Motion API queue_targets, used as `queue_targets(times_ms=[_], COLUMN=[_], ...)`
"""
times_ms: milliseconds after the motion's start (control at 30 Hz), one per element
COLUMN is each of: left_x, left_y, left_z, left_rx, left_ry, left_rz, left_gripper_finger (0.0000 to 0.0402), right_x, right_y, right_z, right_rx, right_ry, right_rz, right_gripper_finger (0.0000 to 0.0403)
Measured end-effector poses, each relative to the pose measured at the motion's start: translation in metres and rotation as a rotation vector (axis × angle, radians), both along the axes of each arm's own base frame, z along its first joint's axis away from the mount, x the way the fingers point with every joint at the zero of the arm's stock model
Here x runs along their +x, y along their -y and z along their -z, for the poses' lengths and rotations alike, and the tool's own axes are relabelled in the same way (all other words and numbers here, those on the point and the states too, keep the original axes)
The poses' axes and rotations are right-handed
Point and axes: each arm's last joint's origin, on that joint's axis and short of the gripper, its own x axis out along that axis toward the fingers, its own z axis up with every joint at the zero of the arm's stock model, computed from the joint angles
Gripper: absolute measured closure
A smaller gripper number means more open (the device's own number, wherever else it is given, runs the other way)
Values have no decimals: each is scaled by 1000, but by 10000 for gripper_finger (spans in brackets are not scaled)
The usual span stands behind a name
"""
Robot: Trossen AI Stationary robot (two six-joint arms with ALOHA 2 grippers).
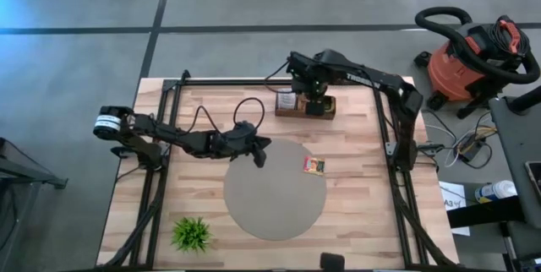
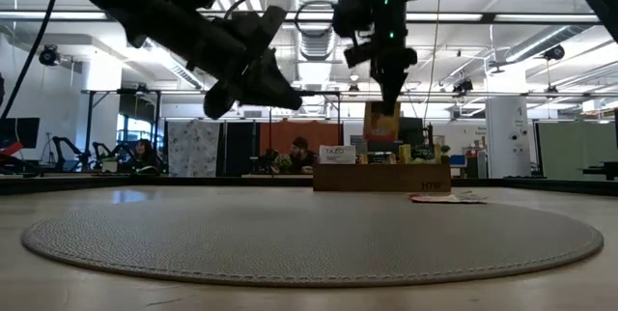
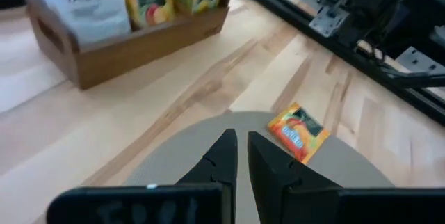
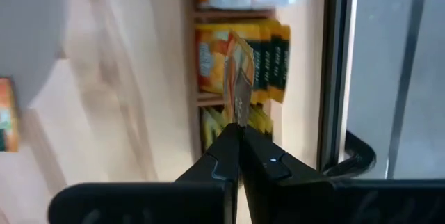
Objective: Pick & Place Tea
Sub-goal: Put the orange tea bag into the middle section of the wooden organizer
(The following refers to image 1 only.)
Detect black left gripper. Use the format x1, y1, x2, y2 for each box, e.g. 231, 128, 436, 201
210, 130, 273, 169

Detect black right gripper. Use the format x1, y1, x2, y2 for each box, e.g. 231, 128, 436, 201
293, 71, 331, 117

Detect brown wooden tea organiser box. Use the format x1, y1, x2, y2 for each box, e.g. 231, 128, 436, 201
274, 89, 337, 121

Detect round grey table mat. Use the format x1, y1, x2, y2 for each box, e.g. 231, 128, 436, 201
222, 138, 329, 242

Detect green artificial plant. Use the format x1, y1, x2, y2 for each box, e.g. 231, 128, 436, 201
171, 216, 212, 254

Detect black rectangular device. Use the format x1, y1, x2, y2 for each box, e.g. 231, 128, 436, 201
320, 253, 346, 271

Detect orange black shop vacuum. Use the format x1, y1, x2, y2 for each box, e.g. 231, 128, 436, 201
413, 14, 533, 120

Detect black power adapter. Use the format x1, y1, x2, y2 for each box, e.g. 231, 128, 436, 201
458, 136, 485, 163

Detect white paper sheet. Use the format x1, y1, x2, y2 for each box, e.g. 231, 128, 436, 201
438, 181, 471, 237

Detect white wipes canister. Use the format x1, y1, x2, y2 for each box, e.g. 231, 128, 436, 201
473, 180, 517, 204

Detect black shelf bar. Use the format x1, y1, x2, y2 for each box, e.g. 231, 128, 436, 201
446, 195, 525, 229

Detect grey desk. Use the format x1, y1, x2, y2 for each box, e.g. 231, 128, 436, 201
489, 96, 541, 231

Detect black metal stand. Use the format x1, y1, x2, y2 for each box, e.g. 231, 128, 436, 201
0, 136, 68, 272

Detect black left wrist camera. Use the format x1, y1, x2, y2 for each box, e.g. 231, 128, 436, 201
234, 121, 258, 140

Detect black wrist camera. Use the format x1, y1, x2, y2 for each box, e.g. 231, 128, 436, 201
287, 51, 318, 81
234, 121, 258, 140

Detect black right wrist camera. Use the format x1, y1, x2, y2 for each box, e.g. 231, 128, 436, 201
287, 51, 318, 81

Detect black left wrist camera cable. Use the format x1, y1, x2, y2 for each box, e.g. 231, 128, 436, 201
185, 96, 266, 136

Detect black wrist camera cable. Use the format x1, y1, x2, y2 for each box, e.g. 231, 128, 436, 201
185, 96, 266, 136
264, 61, 292, 95

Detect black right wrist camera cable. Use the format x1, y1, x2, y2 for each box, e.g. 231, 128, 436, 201
264, 61, 292, 95

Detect black aluminium table frame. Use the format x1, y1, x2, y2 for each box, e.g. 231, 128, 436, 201
96, 68, 462, 272

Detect black vacuum hose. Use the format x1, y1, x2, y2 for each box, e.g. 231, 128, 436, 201
414, 6, 541, 85

